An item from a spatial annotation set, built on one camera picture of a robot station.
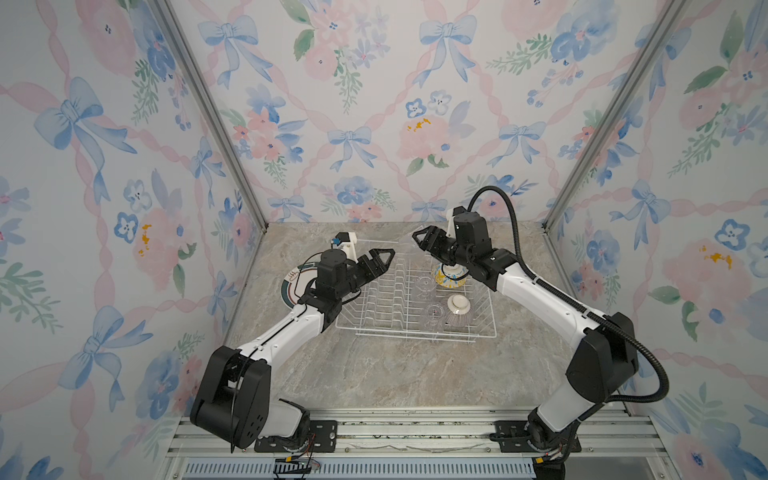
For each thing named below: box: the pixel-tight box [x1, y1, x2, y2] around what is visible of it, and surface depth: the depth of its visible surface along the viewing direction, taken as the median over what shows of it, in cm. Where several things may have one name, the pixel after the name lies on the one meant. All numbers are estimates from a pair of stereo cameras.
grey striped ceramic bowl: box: [445, 294, 472, 328], surface depth 92 cm
